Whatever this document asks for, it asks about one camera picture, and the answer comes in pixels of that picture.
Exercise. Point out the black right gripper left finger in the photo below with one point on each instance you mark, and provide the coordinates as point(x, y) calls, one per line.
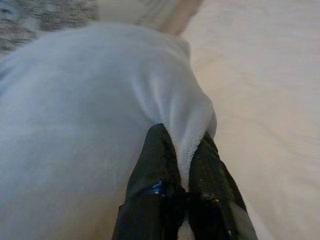
point(152, 175)

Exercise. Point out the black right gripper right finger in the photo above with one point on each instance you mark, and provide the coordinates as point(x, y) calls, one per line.
point(215, 190)

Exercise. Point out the light grey pillow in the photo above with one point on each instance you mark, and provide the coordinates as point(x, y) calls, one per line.
point(87, 112)

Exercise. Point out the white mattress cover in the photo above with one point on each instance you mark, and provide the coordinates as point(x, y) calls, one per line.
point(262, 100)

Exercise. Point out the grey speckled mattress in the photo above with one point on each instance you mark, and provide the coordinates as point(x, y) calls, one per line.
point(20, 25)

